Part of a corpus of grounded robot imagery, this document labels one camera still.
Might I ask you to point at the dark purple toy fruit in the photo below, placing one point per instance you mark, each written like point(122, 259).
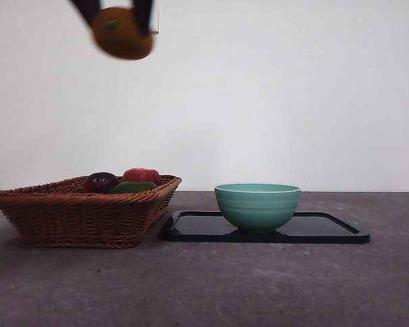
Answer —
point(100, 182)

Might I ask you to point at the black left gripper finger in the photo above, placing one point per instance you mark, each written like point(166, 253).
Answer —
point(144, 15)
point(88, 8)

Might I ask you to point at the brown wicker basket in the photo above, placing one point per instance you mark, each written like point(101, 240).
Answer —
point(75, 221)

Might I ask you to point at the black rectangular tray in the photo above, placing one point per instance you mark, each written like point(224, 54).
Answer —
point(197, 228)

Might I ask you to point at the teal ribbed bowl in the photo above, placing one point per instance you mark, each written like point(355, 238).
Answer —
point(257, 211)

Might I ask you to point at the green toy fruit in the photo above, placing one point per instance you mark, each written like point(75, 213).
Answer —
point(133, 187)

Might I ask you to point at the yellow orange toy fruit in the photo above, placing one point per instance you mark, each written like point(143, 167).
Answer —
point(122, 41)

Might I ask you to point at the red toy fruit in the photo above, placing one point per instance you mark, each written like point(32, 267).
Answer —
point(141, 175)

